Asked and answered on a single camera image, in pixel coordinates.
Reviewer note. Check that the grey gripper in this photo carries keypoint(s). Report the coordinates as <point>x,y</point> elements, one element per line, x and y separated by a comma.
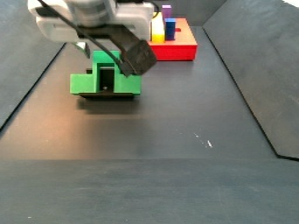
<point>91,13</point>

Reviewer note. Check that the green U-shaped block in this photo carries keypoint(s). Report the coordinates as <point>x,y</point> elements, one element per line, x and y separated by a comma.
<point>90,83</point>

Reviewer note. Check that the red base board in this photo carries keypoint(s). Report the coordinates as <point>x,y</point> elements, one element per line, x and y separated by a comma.
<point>179,49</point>

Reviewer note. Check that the yellow long bar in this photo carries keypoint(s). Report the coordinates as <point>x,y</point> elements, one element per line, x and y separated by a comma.
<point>158,29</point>

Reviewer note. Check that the right blue block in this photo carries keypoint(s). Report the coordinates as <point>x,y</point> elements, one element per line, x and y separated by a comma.
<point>170,28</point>

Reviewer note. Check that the right purple block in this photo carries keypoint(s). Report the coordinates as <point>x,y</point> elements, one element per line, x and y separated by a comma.
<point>167,10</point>

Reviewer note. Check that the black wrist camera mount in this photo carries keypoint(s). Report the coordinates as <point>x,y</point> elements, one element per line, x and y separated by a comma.
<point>137,54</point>

